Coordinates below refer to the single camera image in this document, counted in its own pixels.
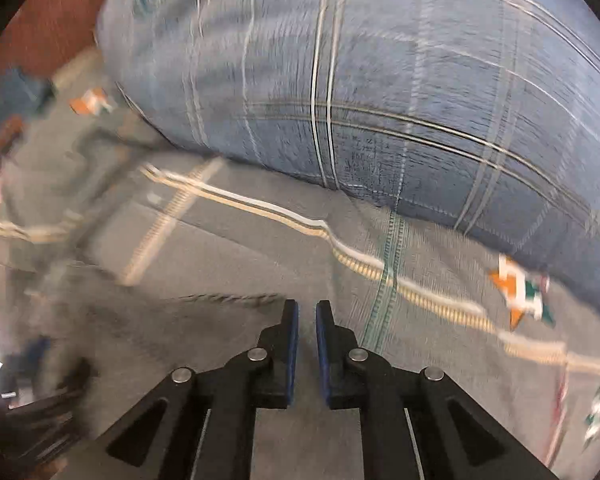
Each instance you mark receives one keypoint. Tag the brown headboard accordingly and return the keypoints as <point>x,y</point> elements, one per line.
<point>45,25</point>

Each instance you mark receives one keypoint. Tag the grey denim pants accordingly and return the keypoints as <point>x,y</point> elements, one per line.
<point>145,320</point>

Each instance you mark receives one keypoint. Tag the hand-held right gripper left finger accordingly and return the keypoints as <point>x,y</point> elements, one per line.
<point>293,345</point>

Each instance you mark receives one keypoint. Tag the blue denim cloth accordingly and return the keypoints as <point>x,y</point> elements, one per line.
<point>20,90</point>

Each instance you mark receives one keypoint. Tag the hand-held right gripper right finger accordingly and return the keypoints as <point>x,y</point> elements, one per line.
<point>322,347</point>

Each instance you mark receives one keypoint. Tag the grey patterned bed sheet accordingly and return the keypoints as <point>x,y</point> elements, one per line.
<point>455,385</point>

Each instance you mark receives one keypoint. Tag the blue plaid pillow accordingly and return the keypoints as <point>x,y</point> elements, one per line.
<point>380,85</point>

